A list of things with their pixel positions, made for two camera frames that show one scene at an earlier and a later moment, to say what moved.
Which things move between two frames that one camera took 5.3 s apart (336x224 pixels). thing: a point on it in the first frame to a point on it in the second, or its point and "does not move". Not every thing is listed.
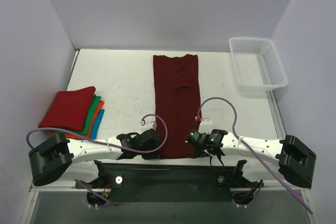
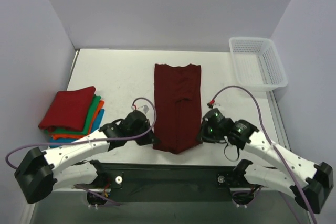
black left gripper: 154,142 to 147,138
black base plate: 129,182 does not move
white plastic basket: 257,65 does not move
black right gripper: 191,137 to 202,135
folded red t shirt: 69,109 does not move
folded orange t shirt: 100,104 does not move
